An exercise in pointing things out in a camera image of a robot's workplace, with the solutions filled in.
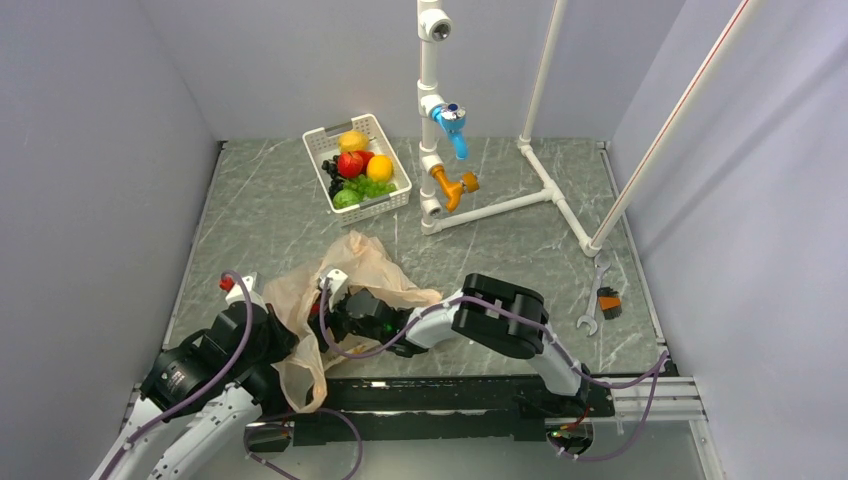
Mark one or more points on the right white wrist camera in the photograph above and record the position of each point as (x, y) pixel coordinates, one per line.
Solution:
(335, 282)

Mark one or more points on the orange translucent plastic bag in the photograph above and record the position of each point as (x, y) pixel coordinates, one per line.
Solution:
(352, 263)

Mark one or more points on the red fake pepper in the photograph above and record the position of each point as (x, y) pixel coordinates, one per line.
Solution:
(366, 156)

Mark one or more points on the dark fake grape bunch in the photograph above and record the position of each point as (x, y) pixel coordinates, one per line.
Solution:
(337, 180)

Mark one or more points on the green fake grape bunch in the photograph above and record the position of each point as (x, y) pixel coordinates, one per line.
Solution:
(367, 188)

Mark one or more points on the white diagonal pole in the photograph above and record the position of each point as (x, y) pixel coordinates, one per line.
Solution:
(640, 174)

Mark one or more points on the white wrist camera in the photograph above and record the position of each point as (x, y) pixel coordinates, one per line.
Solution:
(335, 282)
(242, 288)

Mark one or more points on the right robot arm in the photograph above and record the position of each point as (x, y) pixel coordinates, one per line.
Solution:
(505, 318)

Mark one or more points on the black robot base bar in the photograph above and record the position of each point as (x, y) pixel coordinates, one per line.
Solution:
(517, 407)

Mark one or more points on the blue plastic faucet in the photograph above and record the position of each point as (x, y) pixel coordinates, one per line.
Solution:
(451, 117)

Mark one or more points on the green fake fruit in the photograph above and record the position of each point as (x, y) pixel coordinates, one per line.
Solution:
(345, 198)

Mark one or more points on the white pvc pipe frame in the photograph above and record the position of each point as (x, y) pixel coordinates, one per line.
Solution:
(439, 196)

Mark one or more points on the yellow fake lemon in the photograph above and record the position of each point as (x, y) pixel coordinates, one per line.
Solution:
(352, 140)

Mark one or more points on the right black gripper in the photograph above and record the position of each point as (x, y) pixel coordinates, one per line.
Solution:
(317, 327)

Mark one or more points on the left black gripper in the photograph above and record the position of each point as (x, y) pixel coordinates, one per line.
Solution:
(283, 341)

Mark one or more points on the white plastic basket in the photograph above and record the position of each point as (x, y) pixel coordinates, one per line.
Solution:
(321, 144)

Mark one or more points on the silver wrench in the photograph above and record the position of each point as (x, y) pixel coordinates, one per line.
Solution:
(601, 264)

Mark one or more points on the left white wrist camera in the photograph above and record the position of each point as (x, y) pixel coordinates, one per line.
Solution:
(242, 288)

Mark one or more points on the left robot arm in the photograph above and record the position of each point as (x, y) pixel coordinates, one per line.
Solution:
(201, 393)

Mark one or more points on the orange plastic faucet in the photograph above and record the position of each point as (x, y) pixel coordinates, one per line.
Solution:
(454, 190)

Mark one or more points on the orange fake orange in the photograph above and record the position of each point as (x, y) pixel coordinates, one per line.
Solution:
(380, 168)

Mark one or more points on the small orange black block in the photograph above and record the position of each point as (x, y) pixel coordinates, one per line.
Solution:
(609, 302)

